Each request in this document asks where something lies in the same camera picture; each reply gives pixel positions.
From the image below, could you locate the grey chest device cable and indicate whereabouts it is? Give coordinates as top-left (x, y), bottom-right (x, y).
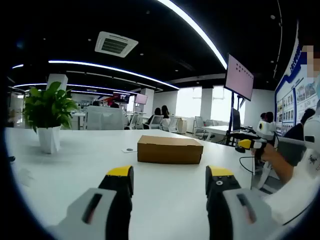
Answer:
top-left (282, 198), bottom-right (317, 226)

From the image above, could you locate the small white cabinet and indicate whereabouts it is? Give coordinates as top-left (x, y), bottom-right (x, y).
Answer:
top-left (177, 117), bottom-right (189, 135)

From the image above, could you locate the large pink display screen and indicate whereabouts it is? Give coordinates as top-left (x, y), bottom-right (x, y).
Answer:
top-left (223, 52), bottom-right (255, 102)

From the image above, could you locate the dark wall television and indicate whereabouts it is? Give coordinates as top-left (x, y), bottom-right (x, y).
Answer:
top-left (112, 92), bottom-right (131, 102)

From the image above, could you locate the black display stand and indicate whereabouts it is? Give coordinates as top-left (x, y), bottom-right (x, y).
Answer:
top-left (226, 91), bottom-right (245, 146)

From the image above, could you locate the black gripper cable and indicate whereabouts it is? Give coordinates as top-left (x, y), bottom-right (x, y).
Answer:
top-left (239, 156), bottom-right (256, 190)

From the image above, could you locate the green potted plant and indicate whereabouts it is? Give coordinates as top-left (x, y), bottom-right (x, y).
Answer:
top-left (22, 81), bottom-right (80, 154)

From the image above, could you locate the curved ceiling light strip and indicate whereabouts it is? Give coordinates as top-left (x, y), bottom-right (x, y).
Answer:
top-left (48, 59), bottom-right (181, 90)
top-left (157, 0), bottom-right (229, 71)

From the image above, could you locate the white chest-worn device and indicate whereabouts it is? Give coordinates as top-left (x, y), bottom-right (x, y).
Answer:
top-left (303, 114), bottom-right (320, 151)

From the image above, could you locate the brown cardboard shoe box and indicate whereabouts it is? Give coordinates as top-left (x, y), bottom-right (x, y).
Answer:
top-left (136, 135), bottom-right (204, 165)

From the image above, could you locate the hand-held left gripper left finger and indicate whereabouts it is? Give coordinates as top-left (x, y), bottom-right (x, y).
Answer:
top-left (48, 165), bottom-right (135, 240)

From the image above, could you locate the small pink wall screen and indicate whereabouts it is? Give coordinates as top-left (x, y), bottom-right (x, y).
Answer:
top-left (134, 93), bottom-right (149, 105)

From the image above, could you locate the blue wall poster board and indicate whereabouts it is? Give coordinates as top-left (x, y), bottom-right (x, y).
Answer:
top-left (273, 42), bottom-right (316, 137)

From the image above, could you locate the person in white shirt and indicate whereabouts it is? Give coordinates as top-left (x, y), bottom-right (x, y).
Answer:
top-left (262, 147), bottom-right (320, 226)

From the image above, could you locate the translucent desk partition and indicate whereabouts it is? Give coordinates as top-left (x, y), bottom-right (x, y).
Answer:
top-left (84, 105), bottom-right (125, 131)

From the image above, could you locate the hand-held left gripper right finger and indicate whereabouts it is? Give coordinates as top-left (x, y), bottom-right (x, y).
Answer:
top-left (205, 164), bottom-right (285, 240)

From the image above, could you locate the desktop monitor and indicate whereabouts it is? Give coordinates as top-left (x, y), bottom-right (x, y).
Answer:
top-left (231, 107), bottom-right (242, 133)

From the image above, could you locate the ceiling air conditioner vent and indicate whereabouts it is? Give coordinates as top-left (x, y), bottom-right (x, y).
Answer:
top-left (94, 31), bottom-right (139, 58)

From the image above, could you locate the white office chair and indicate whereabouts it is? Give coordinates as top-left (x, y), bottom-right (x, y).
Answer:
top-left (194, 116), bottom-right (216, 141)
top-left (149, 115), bottom-right (165, 131)
top-left (166, 116), bottom-right (180, 133)

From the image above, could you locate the person's right hand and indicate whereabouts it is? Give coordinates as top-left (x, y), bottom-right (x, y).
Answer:
top-left (251, 143), bottom-right (276, 163)

